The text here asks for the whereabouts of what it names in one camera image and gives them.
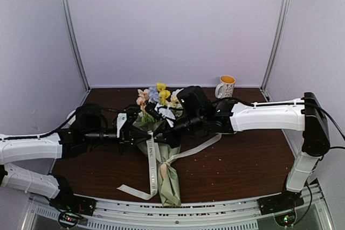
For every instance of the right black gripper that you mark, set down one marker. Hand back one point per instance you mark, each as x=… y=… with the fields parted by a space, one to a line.
x=169 y=137

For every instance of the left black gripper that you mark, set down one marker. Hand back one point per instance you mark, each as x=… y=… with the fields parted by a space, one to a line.
x=130 y=135

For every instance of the white printed ribbon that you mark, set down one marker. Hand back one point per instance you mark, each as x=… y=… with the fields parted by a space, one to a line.
x=152 y=165

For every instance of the cream yellow rose stem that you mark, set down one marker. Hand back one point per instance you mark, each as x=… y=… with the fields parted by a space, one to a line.
x=174 y=102

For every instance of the peach flower stem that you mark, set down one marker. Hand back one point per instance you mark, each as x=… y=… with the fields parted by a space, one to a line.
x=143 y=96

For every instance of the bright yellow flower stem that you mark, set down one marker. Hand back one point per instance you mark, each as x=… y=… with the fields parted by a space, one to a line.
x=163 y=92

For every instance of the green and pink wrapping paper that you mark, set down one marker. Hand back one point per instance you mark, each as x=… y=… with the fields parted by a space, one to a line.
x=167 y=184

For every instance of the white patterned mug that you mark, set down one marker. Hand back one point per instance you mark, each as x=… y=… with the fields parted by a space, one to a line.
x=226 y=87

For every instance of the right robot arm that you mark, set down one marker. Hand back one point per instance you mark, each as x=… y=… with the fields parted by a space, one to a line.
x=304 y=115

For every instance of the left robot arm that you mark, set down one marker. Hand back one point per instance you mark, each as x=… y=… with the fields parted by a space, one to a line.
x=33 y=147

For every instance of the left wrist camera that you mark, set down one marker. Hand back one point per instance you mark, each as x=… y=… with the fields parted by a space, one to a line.
x=120 y=122

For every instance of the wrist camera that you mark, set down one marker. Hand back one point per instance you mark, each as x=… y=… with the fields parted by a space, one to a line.
x=120 y=122
x=158 y=111

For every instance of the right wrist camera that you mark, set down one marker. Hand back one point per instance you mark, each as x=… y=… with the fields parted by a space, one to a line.
x=158 y=111

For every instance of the left aluminium frame post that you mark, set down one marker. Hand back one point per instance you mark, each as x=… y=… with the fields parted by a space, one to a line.
x=74 y=44

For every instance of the aluminium frame post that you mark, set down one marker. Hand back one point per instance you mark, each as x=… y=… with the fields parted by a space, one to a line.
x=284 y=7
x=74 y=44

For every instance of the aluminium front rail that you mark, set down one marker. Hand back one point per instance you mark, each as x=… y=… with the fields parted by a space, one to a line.
x=232 y=214

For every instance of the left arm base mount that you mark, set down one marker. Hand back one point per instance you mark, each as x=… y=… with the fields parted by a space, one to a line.
x=68 y=201

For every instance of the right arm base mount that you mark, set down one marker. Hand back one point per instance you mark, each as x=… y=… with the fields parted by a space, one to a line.
x=286 y=200

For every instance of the right aluminium frame post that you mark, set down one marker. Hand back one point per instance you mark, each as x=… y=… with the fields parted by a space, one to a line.
x=284 y=7

